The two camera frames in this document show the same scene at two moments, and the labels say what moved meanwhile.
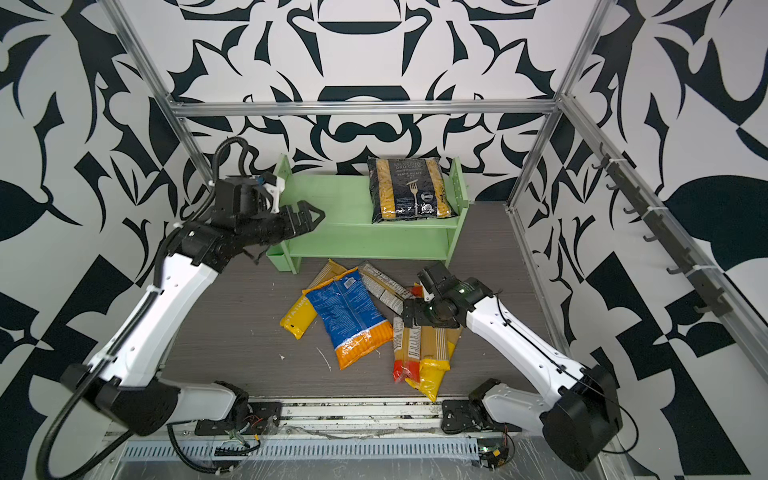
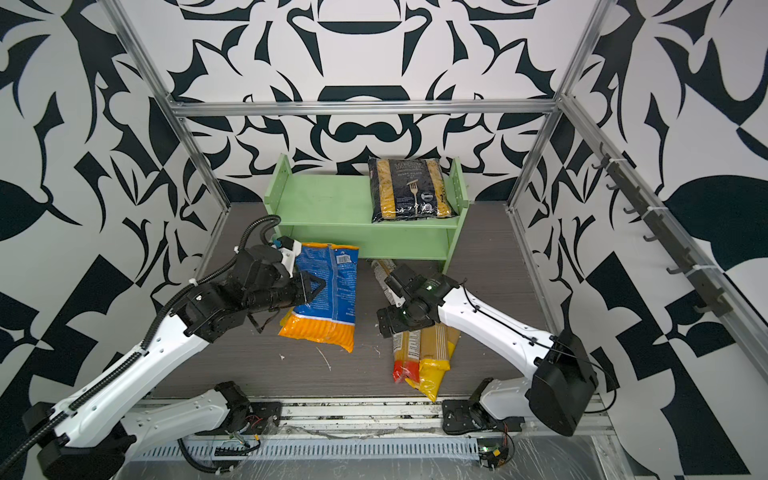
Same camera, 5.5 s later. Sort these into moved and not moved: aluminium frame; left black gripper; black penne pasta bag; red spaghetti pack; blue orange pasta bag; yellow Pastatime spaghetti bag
Moved: left black gripper; blue orange pasta bag
Not moved: yellow Pastatime spaghetti bag; aluminium frame; black penne pasta bag; red spaghetti pack
